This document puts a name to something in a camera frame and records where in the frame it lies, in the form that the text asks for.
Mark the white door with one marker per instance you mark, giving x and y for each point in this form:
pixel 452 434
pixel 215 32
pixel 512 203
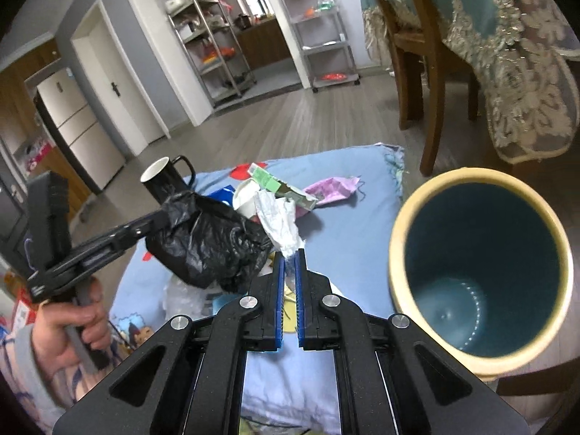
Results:
pixel 115 82

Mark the black ceramic mug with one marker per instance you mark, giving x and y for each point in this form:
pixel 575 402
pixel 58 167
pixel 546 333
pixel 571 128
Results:
pixel 162 179

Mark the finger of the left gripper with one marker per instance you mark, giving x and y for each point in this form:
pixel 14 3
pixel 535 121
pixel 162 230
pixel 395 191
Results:
pixel 148 225

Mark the pink crumpled face mask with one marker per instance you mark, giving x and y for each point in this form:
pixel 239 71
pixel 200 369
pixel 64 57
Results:
pixel 333 189

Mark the person's left hand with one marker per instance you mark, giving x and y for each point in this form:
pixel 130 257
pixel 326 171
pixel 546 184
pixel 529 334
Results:
pixel 66 334

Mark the white paper cup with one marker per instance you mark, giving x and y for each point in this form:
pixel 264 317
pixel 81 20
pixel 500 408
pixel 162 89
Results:
pixel 243 198

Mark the grey rolling utility cart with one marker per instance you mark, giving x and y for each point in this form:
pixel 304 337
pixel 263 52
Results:
pixel 323 42

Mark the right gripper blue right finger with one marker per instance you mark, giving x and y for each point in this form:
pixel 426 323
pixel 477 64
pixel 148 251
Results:
pixel 314 327

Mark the teal and yellow trash bin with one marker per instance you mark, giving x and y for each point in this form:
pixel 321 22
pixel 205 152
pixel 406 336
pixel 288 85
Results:
pixel 480 261

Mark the steel kitchen shelving rack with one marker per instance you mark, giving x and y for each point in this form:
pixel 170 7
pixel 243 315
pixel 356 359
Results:
pixel 208 39

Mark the person's left sleeve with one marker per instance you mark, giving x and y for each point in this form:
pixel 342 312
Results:
pixel 42 401

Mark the white tissue paper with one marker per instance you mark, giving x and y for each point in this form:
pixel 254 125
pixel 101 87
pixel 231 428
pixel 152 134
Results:
pixel 277 217

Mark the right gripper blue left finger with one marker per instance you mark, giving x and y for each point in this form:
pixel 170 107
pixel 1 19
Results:
pixel 265 327

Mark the clear plastic bag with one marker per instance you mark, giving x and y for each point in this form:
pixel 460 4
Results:
pixel 196 303

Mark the black plastic garbage bag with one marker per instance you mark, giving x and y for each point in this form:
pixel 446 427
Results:
pixel 207 242

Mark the wooden dining chair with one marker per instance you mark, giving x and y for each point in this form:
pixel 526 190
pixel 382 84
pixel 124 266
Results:
pixel 422 64

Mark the white refrigerator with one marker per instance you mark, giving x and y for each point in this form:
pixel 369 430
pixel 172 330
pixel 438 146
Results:
pixel 73 125

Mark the green and white carton box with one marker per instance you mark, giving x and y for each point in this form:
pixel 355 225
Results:
pixel 281 189

